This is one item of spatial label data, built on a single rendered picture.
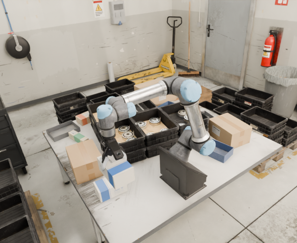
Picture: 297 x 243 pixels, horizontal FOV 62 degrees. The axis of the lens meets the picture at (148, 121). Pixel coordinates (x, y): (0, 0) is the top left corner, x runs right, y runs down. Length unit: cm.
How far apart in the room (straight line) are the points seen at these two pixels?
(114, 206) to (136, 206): 15
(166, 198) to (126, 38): 432
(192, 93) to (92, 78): 417
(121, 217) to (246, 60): 385
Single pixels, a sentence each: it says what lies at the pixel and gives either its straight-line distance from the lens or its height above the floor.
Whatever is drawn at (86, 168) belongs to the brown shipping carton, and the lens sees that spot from 188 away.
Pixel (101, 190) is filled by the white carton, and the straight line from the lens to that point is 173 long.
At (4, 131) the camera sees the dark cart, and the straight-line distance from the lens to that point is 306.
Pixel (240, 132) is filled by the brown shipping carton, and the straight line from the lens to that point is 217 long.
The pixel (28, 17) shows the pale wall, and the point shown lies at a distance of 490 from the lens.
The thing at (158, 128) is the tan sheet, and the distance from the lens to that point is 220.
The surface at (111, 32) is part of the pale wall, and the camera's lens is 541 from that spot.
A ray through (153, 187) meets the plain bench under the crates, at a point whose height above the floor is 70.
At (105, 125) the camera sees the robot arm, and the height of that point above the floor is 139.
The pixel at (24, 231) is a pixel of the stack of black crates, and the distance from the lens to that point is 211.
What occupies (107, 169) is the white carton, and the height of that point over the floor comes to 114.
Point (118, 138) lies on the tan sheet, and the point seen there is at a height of 83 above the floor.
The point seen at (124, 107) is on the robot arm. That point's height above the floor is 144.
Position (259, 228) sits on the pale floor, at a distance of 260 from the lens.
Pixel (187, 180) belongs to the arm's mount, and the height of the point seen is 87.
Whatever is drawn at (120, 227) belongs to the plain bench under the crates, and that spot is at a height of 70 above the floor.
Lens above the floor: 200
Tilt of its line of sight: 30 degrees down
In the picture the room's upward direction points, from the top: 4 degrees counter-clockwise
